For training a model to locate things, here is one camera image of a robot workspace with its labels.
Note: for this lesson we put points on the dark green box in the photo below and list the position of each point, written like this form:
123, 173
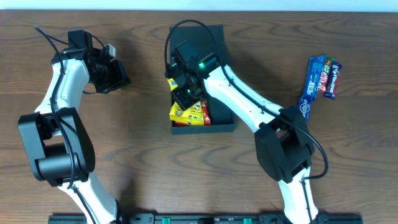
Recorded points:
221, 117

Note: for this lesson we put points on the red snack bag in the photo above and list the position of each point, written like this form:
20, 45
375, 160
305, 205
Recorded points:
206, 113

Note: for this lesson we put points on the blue Eclipse mint pack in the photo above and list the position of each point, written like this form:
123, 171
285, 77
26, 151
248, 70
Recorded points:
305, 105

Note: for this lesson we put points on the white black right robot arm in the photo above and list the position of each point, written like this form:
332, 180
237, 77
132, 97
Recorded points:
283, 144

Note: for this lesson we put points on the red KitKat bar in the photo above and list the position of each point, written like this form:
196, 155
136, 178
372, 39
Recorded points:
324, 75

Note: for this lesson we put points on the purple Dairy Milk bar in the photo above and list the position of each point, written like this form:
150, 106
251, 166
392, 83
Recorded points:
332, 80

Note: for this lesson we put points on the yellow snack bag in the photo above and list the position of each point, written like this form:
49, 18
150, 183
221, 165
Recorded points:
188, 116

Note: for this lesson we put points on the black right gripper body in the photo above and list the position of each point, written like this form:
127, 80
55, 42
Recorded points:
185, 99

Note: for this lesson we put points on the blue wrapped biscuit bar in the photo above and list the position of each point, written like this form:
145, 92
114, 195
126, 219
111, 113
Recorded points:
315, 67

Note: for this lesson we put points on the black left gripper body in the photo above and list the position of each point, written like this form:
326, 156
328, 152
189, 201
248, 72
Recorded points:
117, 76

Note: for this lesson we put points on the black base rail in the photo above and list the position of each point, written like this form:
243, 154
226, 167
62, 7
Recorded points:
265, 218

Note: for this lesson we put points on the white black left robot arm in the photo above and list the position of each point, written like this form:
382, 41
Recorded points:
56, 142

